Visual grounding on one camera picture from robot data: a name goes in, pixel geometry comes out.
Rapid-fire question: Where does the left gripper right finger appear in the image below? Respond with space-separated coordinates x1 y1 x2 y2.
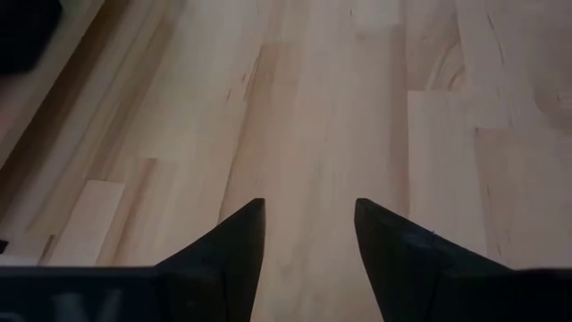
354 197 572 322

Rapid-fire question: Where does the black plastic slotted basket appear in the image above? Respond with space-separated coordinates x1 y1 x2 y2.
0 0 63 76

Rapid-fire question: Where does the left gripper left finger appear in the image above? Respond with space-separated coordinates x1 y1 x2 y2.
0 198 266 322

